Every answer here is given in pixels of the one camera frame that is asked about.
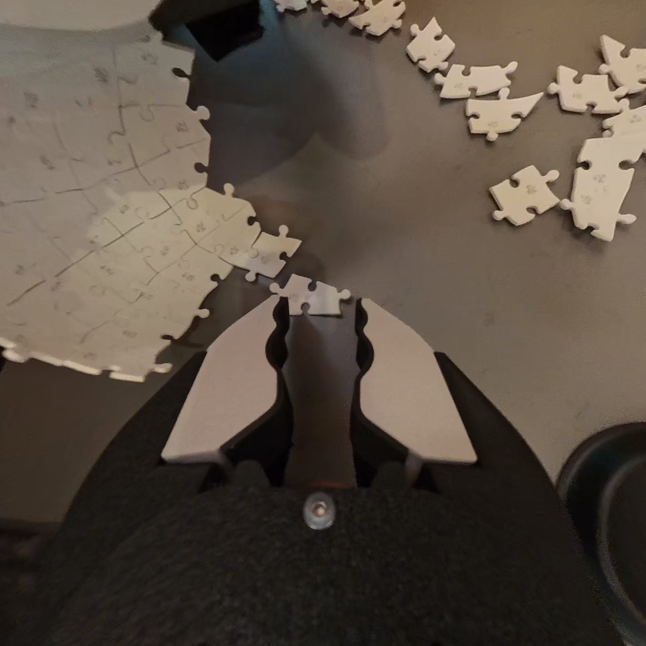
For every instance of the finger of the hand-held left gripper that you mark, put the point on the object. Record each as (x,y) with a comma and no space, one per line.
(60,12)

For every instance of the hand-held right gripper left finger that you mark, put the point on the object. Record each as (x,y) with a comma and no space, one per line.
(227,398)

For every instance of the row of white puzzle pieces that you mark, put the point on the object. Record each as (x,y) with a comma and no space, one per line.
(489,113)

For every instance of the partly built puzzle ball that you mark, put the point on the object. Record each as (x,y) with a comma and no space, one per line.
(101,202)

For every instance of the single white puzzle piece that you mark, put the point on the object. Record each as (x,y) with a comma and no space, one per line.
(318,299)

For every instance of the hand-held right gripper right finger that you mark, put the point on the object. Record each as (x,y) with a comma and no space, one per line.
(414,398)

